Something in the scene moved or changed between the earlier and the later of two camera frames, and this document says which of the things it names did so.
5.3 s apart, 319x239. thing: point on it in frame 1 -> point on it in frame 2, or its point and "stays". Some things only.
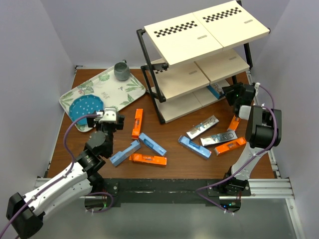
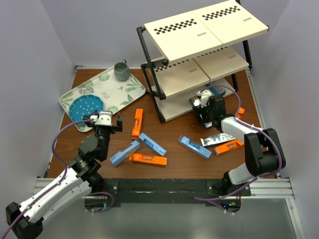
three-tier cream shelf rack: [185, 59] stays
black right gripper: [236, 88] -> [199, 111]
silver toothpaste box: [202, 127] -> [196, 101]
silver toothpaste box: [218, 138] stays
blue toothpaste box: [152, 144] stays
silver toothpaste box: [217, 89] stays
